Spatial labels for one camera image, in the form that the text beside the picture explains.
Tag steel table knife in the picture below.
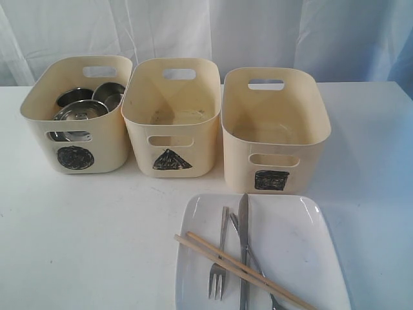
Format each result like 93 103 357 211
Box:
238 193 249 310

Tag wooden chopstick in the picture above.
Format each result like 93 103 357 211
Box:
185 230 319 310
174 234 311 310

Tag cream bin with circle mark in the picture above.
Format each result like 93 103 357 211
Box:
20 56 132 174

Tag white backdrop curtain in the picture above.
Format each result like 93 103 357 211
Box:
1 1 412 93

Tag cream bin with triangle mark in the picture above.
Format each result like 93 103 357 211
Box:
121 58 221 178

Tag steel mug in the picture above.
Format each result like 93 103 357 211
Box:
56 87 94 107
92 82 125 112

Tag cream bin with square mark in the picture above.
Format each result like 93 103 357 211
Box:
221 67 331 194

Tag stainless steel bowl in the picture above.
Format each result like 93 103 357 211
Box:
48 99 109 141

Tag white rectangular plate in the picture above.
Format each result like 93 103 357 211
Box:
175 194 351 309

